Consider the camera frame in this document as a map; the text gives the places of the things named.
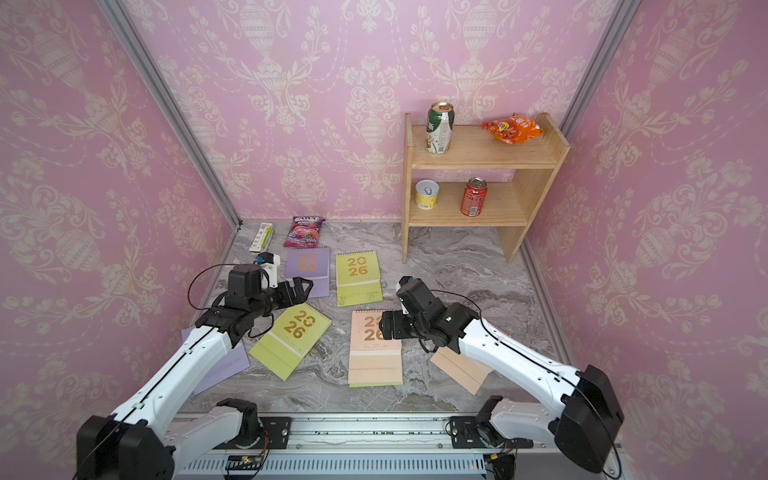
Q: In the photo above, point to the aluminium front rail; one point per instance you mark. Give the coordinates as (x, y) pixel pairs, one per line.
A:
(381, 446)

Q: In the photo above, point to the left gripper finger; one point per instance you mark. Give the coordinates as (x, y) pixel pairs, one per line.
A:
(296, 285)
(288, 298)

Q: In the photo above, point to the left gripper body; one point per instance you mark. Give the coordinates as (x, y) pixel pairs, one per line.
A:
(267, 302)

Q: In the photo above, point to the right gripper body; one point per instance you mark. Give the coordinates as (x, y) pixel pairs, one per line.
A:
(421, 329)

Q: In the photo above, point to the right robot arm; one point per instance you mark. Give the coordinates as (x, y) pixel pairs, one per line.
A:
(581, 414)

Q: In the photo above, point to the purple calendar front left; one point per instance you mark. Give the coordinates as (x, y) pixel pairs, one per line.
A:
(225, 366)

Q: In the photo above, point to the orange snack bag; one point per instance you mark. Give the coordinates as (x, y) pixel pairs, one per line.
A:
(514, 130)

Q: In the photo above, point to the yellow tin can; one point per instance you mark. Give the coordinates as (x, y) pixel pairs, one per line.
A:
(426, 194)

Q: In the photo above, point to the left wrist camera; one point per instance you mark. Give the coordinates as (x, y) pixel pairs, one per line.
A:
(269, 264)

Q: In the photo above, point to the pink calendar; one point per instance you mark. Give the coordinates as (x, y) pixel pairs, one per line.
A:
(372, 359)
(468, 373)

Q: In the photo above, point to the purple candy bag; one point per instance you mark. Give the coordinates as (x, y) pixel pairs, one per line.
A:
(304, 232)

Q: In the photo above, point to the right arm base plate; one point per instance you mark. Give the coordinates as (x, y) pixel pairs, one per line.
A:
(466, 433)

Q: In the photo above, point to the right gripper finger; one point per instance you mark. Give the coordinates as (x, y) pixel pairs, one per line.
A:
(394, 332)
(393, 318)

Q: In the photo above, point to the green white gum box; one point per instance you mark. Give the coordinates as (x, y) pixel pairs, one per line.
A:
(262, 239)

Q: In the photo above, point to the purple calendar at back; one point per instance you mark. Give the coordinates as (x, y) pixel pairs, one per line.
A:
(312, 264)

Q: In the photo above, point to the red soda can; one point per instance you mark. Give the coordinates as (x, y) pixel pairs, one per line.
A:
(474, 197)

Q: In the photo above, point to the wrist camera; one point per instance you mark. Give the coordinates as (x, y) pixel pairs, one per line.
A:
(405, 311)
(269, 264)

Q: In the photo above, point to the green calendar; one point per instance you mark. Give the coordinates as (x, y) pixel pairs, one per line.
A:
(366, 385)
(358, 279)
(293, 335)

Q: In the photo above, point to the green drink can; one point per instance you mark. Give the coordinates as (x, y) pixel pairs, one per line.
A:
(439, 127)

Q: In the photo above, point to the small circuit board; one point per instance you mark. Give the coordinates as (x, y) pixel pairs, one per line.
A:
(243, 463)

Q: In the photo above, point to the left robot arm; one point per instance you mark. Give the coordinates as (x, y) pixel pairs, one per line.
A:
(136, 441)

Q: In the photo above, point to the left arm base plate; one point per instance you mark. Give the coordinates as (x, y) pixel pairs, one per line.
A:
(271, 432)

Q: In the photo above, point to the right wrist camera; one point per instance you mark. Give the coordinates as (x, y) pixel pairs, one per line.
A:
(405, 311)

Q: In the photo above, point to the purple calendar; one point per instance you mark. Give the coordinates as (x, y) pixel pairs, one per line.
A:
(312, 264)
(225, 366)

